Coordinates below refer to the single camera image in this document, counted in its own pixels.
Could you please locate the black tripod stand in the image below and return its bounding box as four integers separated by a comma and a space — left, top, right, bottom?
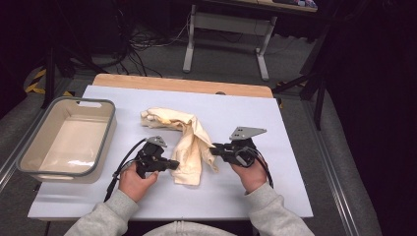
40, 0, 109, 109

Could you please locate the aluminium floor rail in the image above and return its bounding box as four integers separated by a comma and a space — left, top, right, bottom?
303, 99, 360, 236
0, 107, 47, 193

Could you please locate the black metal stand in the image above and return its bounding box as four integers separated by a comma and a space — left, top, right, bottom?
273, 26, 328, 131

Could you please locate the person's grey hoodie torso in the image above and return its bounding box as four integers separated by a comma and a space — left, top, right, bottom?
142, 220, 237, 236

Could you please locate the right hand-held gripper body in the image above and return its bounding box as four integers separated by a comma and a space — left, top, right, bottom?
224, 126, 268, 167

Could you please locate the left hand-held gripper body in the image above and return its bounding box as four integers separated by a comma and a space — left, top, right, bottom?
135, 136, 171, 180

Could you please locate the white table mat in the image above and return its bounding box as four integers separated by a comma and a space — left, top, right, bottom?
28, 85, 314, 220

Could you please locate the cream cloth garment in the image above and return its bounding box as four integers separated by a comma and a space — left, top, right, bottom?
140, 106, 220, 187

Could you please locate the person's left hand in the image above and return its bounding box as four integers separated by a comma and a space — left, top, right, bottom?
117, 161, 160, 204

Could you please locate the bundle of floor cables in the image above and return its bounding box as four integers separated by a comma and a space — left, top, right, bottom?
111, 9, 195, 78

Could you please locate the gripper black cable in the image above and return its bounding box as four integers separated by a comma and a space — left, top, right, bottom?
103, 138, 147, 203
252, 147, 274, 190

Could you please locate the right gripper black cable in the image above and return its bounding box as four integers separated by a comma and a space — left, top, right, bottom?
252, 147, 274, 190

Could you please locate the beige bin with grey rim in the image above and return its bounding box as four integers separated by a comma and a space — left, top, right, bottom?
16, 96, 118, 185

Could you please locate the white-legged background desk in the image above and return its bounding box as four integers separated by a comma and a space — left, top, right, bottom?
182, 0, 319, 82

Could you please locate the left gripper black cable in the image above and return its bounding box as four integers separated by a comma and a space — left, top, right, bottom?
103, 138, 147, 203

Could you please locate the person's right hand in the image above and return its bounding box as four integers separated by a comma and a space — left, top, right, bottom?
230, 160, 268, 195

